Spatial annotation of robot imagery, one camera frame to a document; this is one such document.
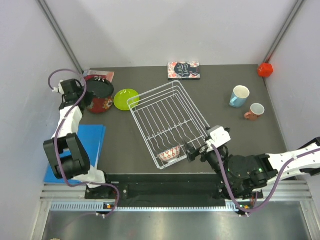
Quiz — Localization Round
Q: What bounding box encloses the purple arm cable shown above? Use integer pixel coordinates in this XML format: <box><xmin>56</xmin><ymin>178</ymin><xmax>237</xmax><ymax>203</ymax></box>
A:
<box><xmin>47</xmin><ymin>68</ymin><xmax>120</xmax><ymax>218</ymax></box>
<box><xmin>209</xmin><ymin>143</ymin><xmax>320</xmax><ymax>218</ymax></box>

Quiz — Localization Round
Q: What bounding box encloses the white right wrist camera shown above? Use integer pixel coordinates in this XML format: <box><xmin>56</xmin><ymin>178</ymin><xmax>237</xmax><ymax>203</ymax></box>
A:
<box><xmin>206</xmin><ymin>125</ymin><xmax>231</xmax><ymax>148</ymax></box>

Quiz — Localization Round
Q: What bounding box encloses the blue foam pad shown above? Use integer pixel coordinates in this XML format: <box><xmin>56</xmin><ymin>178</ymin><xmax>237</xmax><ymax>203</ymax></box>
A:
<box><xmin>44</xmin><ymin>124</ymin><xmax>106</xmax><ymax>184</ymax></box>

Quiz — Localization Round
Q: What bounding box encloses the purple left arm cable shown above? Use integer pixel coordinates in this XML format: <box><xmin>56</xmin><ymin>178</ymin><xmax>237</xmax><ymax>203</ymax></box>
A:
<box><xmin>47</xmin><ymin>68</ymin><xmax>120</xmax><ymax>218</ymax></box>

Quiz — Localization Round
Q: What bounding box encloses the floral Little Women book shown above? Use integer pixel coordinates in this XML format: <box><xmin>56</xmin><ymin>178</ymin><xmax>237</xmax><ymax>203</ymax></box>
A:
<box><xmin>167</xmin><ymin>61</ymin><xmax>201</xmax><ymax>81</ymax></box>

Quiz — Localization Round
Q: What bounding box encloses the light blue mug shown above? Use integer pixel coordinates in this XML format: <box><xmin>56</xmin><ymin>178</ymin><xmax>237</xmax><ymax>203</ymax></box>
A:
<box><xmin>229</xmin><ymin>85</ymin><xmax>250</xmax><ymax>108</ymax></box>

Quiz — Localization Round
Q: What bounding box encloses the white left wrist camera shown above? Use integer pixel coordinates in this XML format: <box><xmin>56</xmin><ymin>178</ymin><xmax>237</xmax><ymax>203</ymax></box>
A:
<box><xmin>52</xmin><ymin>79</ymin><xmax>65</xmax><ymax>95</ymax></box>

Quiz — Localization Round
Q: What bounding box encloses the dark red plate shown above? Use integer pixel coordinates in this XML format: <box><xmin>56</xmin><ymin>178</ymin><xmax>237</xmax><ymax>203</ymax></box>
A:
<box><xmin>87</xmin><ymin>96</ymin><xmax>114</xmax><ymax>114</ymax></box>

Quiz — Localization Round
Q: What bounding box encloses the lime green plate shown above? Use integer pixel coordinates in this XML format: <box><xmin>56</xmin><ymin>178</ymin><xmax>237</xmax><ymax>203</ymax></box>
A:
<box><xmin>113</xmin><ymin>88</ymin><xmax>140</xmax><ymax>111</ymax></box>

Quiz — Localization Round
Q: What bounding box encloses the red cube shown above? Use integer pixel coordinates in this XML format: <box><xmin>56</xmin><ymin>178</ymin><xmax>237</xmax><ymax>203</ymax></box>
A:
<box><xmin>257</xmin><ymin>62</ymin><xmax>274</xmax><ymax>78</ymax></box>

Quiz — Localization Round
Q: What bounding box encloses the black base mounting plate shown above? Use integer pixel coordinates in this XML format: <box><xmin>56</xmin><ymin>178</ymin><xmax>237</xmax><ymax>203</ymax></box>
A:
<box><xmin>84</xmin><ymin>172</ymin><xmax>263</xmax><ymax>201</ymax></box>

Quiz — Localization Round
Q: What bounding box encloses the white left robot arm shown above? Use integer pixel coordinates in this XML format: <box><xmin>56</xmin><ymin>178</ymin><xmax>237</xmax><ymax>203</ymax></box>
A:
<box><xmin>43</xmin><ymin>79</ymin><xmax>114</xmax><ymax>199</ymax></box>

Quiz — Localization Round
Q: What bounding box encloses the grey slotted cable duct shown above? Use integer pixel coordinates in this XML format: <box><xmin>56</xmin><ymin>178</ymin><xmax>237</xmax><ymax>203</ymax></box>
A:
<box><xmin>50</xmin><ymin>201</ymin><xmax>239</xmax><ymax>212</ymax></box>

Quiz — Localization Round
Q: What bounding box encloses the salmon pink mug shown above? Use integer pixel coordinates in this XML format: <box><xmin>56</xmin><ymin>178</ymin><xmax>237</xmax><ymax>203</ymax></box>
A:
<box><xmin>244</xmin><ymin>103</ymin><xmax>265</xmax><ymax>121</ymax></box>

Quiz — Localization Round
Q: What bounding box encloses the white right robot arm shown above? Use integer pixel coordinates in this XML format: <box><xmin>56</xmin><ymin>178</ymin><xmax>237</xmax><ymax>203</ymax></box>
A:
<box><xmin>183</xmin><ymin>138</ymin><xmax>320</xmax><ymax>200</ymax></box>

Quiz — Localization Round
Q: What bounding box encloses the red patterned white bowl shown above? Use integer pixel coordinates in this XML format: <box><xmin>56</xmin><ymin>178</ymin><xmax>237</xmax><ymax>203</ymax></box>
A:
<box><xmin>157</xmin><ymin>145</ymin><xmax>181</xmax><ymax>163</ymax></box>

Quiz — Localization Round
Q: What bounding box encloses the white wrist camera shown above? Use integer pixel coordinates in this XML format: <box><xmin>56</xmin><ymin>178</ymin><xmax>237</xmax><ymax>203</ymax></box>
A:
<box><xmin>206</xmin><ymin>125</ymin><xmax>231</xmax><ymax>148</ymax></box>
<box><xmin>52</xmin><ymin>79</ymin><xmax>65</xmax><ymax>95</ymax></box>

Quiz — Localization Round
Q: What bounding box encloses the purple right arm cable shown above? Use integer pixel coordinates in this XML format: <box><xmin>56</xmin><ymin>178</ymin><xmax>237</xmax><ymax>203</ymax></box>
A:
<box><xmin>209</xmin><ymin>143</ymin><xmax>320</xmax><ymax>218</ymax></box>

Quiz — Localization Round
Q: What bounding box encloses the pink cover book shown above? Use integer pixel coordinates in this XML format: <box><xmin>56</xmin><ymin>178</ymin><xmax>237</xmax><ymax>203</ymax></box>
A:
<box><xmin>83</xmin><ymin>69</ymin><xmax>115</xmax><ymax>83</ymax></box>

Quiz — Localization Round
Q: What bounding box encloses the white wire dish rack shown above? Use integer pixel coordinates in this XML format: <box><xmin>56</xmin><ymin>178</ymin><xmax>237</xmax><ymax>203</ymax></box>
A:
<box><xmin>130</xmin><ymin>80</ymin><xmax>209</xmax><ymax>170</ymax></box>

